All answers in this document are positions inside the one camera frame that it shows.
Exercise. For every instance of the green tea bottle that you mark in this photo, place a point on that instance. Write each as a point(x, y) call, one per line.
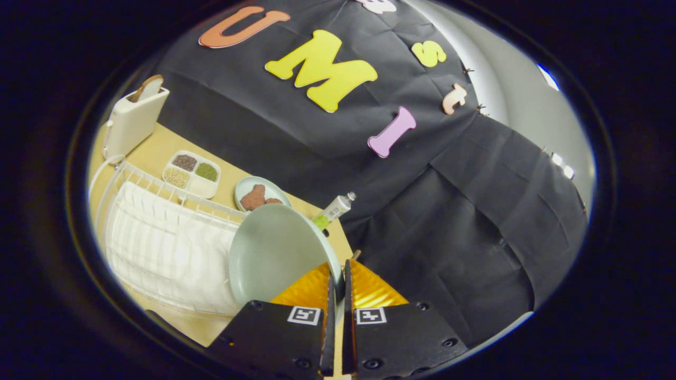
point(335, 210)

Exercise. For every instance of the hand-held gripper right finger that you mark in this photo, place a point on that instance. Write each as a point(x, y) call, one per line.
point(348, 338)

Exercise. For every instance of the white toaster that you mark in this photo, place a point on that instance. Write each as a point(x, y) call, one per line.
point(132, 124)

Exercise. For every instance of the toast slice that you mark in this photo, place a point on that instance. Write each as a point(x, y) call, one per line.
point(148, 87)

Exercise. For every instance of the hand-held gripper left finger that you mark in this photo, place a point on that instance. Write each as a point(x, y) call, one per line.
point(328, 338)

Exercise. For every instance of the white divided grain tray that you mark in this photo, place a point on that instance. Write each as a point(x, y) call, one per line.
point(203, 186)

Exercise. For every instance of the light green plate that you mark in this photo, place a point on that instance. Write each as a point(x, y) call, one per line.
point(274, 253)

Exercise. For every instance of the small green plate with patties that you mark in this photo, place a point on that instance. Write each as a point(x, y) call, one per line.
point(245, 186)

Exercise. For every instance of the brown meat patty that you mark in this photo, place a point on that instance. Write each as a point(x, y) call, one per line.
point(254, 198)
point(273, 200)

